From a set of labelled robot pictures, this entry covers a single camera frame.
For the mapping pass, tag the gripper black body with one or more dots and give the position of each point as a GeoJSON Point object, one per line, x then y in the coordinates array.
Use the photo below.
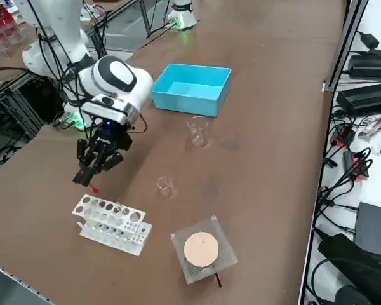
{"type": "Point", "coordinates": [112, 139]}

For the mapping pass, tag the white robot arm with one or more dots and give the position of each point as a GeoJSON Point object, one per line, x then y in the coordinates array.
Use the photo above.
{"type": "Point", "coordinates": [182, 14]}
{"type": "Point", "coordinates": [143, 92]}

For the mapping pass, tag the small glass beaker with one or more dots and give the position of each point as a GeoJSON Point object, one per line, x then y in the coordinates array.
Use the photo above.
{"type": "Point", "coordinates": [165, 189]}

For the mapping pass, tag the large glass beaker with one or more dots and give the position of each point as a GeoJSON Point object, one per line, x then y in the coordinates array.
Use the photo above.
{"type": "Point", "coordinates": [197, 131]}

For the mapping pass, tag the blue plastic bin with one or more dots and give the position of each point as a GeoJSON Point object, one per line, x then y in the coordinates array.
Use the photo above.
{"type": "Point", "coordinates": [190, 105]}

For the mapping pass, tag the white test tube rack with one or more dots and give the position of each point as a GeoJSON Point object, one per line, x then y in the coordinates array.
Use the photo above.
{"type": "Point", "coordinates": [136, 248]}

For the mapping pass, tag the red acrylic rack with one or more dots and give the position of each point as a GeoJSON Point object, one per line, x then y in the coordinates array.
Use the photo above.
{"type": "Point", "coordinates": [3, 28]}

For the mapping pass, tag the orange and black device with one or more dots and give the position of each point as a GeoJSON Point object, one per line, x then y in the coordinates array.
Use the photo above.
{"type": "Point", "coordinates": [357, 166]}
{"type": "Point", "coordinates": [343, 136]}

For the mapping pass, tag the large black power brick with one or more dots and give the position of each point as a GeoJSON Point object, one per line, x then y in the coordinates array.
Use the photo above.
{"type": "Point", "coordinates": [365, 98]}
{"type": "Point", "coordinates": [371, 66]}

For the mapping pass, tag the dark grey flat box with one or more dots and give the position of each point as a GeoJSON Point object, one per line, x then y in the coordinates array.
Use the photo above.
{"type": "Point", "coordinates": [376, 228]}

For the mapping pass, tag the small black power adapter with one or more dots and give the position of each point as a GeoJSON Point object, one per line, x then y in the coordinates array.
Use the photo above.
{"type": "Point", "coordinates": [370, 39]}

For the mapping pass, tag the black metal frame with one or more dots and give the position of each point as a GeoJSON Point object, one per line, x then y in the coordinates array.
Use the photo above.
{"type": "Point", "coordinates": [28, 95]}

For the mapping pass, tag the aluminium frame post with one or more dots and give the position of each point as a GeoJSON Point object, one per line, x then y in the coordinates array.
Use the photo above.
{"type": "Point", "coordinates": [343, 47]}

